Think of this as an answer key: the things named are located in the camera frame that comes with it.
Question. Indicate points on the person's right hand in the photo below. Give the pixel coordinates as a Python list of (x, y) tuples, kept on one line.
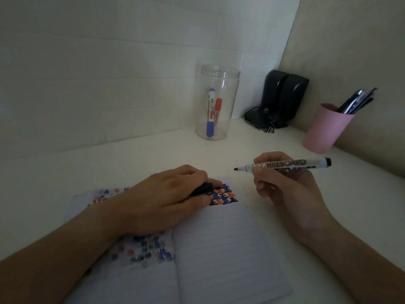
[(291, 196)]

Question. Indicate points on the person's left hand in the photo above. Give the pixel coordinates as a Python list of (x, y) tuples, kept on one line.
[(155, 199)]

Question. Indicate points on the person's left thumb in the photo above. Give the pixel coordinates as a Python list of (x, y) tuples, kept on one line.
[(193, 204)]

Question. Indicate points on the person's right thumb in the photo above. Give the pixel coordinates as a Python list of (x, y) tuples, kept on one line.
[(272, 175)]

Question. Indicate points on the black marker cap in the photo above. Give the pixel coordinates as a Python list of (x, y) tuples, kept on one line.
[(202, 189)]

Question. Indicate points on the black whiteboard marker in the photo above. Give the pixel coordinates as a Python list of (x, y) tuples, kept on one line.
[(311, 163)]

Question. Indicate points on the person's left forearm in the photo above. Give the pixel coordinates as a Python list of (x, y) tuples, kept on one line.
[(53, 259)]

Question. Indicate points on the person's right forearm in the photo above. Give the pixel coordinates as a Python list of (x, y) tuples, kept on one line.
[(354, 262)]

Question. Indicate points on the open lined notebook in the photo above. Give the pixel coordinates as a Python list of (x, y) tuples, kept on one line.
[(221, 250)]

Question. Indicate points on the pink cup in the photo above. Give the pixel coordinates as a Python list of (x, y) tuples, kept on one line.
[(324, 129)]

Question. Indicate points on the blue whiteboard marker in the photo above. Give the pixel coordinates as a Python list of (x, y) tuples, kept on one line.
[(210, 128)]

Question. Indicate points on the black speaker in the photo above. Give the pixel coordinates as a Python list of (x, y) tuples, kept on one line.
[(294, 98), (272, 91)]

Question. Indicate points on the red whiteboard marker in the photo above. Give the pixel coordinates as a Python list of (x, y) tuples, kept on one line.
[(218, 107)]

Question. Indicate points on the clear plastic jar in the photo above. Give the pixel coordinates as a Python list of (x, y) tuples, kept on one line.
[(226, 88)]

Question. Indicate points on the bunch of dark pens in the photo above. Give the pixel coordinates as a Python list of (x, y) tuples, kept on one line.
[(356, 102)]

